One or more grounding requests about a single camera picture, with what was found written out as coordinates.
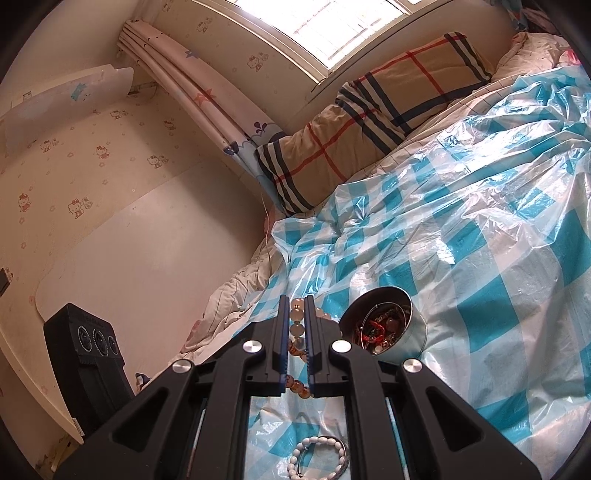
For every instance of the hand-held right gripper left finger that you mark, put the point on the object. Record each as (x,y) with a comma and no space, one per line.
(285,350)

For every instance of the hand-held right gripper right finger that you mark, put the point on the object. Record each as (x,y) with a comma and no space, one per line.
(308,350)

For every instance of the round metal tin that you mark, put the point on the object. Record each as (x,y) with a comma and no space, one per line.
(406,341)

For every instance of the white curved shelf edge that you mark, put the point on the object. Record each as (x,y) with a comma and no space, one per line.
(32,387)

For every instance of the white rounded board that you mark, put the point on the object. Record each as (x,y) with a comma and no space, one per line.
(138,240)

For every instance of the blue checkered plastic sheet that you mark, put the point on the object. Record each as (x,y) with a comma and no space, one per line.
(461,277)

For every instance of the beige plaid pillow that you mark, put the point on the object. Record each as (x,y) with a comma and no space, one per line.
(369,115)

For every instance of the printed window curtain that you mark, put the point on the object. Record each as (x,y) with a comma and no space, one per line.
(207,106)

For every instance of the white sheet with blue sticker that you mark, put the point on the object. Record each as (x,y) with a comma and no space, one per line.
(69,101)

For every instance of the bright window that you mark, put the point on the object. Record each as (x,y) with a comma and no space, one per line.
(346,27)

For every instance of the blue patterned cloth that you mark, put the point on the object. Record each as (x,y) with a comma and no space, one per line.
(517,11)

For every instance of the black wall switch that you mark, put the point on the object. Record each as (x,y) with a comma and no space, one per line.
(4,281)

